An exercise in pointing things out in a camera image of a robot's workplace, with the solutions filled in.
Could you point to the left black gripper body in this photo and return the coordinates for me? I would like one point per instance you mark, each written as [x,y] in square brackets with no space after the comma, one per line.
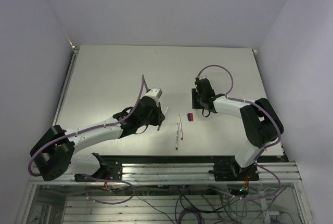
[154,117]

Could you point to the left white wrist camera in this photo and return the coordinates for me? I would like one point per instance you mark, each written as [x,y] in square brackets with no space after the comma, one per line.
[155,94]

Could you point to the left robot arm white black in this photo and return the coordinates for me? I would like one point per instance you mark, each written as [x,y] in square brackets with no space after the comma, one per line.
[58,151]

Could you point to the aluminium frame rail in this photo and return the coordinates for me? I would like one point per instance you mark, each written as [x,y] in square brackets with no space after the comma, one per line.
[176,174]

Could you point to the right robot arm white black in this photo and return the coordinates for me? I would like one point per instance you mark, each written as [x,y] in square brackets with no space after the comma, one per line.
[261,123]

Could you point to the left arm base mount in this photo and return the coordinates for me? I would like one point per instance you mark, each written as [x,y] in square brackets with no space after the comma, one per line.
[94,167]

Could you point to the green marker pen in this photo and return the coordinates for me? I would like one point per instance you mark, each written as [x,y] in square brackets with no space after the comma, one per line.
[162,118]

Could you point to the red marker pen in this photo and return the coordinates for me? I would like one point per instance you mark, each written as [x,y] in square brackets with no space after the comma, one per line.
[181,127]

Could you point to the black marker pen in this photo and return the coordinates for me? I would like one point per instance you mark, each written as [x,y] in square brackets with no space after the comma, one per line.
[177,136]

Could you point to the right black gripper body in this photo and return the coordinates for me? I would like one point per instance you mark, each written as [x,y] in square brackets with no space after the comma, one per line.
[200,99]

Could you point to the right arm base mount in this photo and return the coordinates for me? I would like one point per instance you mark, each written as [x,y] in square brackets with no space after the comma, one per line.
[225,168]

